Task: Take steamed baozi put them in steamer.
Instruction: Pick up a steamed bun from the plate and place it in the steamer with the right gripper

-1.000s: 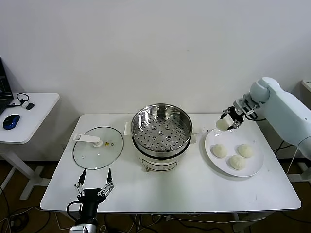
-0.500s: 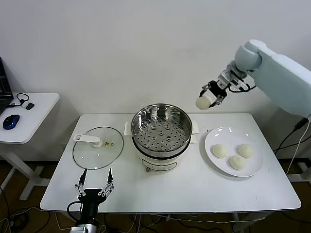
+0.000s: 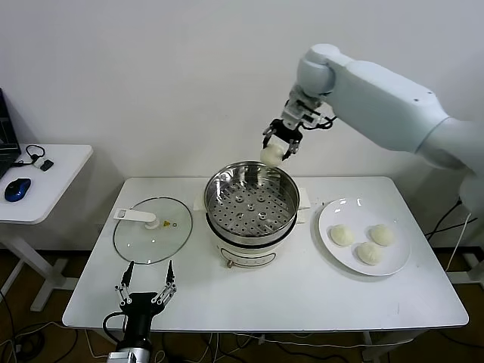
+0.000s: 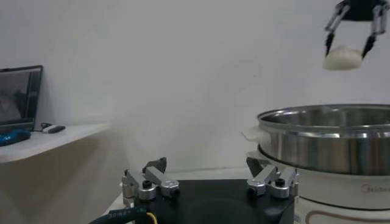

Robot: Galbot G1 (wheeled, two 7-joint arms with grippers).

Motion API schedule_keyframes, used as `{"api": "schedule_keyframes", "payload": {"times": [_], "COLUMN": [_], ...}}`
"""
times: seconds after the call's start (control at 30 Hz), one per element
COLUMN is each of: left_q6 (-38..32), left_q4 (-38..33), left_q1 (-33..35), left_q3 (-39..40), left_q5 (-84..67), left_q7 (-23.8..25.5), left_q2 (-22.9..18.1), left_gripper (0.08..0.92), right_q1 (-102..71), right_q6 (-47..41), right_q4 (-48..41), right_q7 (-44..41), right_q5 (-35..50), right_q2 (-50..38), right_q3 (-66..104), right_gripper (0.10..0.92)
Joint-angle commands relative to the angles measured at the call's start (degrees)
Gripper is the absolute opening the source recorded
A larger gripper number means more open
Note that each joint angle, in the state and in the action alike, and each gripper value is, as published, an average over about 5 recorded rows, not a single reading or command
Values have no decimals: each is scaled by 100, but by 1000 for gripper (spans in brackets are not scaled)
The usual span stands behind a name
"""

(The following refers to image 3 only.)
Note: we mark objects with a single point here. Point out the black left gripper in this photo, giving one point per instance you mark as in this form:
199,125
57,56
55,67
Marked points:
141,303

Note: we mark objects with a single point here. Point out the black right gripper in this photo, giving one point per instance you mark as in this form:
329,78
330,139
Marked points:
283,129

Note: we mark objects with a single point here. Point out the white steamed baozi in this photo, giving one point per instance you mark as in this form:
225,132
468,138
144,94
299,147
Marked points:
382,234
369,253
342,235
270,156

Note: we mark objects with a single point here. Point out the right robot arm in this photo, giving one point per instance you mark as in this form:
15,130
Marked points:
378,98

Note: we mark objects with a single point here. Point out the stainless steel steamer basket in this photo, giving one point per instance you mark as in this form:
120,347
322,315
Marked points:
249,215

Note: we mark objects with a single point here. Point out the white electric cooker base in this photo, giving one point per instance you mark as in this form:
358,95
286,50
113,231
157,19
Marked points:
246,257

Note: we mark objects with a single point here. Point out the white work table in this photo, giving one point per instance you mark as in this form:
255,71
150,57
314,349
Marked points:
264,298

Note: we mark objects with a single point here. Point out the white round plate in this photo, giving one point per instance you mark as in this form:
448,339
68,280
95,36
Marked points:
340,261

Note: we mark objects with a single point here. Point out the white side table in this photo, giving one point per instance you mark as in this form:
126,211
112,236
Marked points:
56,181

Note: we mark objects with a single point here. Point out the small black device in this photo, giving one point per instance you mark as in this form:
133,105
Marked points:
47,166

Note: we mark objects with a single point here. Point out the blue and black mouse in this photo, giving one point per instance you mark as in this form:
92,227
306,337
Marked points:
18,189

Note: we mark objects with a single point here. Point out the small white device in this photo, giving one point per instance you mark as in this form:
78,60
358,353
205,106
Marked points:
37,163

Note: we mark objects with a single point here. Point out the black laptop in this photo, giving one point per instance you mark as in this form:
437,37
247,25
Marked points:
7,151

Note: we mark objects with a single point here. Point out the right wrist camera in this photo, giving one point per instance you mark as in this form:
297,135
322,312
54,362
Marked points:
293,113

